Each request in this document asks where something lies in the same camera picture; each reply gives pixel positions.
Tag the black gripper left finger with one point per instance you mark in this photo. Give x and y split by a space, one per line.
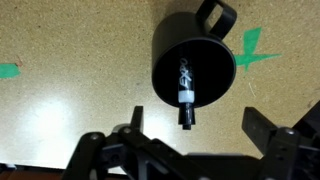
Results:
137 116

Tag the small green tape mark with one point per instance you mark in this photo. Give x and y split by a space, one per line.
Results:
8 70

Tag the black Expo marker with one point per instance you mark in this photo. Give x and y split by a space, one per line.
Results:
186 80

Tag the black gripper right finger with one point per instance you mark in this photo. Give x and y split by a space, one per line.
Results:
256 126

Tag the green tape cross mark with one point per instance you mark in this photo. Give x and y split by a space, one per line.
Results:
251 56

